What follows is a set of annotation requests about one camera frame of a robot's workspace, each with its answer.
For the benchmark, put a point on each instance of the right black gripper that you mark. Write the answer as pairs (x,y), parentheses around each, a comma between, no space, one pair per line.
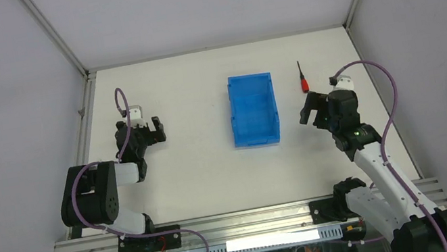
(314,101)

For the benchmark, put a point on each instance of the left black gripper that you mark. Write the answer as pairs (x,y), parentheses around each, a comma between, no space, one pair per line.
(158,128)

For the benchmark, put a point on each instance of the red black screwdriver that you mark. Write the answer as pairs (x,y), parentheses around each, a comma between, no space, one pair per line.
(303,80)

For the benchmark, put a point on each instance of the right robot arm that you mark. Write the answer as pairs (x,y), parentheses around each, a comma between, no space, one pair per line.
(404,216)

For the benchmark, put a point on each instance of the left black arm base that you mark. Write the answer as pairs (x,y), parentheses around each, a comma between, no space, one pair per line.
(153,244)

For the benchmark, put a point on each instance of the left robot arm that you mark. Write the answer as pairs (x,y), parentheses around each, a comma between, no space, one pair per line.
(91,192)

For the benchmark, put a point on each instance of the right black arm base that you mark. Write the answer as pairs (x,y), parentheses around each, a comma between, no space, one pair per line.
(326,210)

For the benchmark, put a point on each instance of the blue plastic bin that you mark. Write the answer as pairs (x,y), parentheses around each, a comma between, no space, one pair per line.
(254,113)

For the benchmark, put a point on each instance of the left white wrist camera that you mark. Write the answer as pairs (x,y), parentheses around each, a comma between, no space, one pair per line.
(135,115)

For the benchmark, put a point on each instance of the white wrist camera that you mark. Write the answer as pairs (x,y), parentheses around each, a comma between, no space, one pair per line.
(343,83)
(135,115)

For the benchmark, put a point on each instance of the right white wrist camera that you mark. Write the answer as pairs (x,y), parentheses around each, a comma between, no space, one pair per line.
(343,83)

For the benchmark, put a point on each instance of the aluminium rail frame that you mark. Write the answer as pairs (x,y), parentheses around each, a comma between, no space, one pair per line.
(207,231)

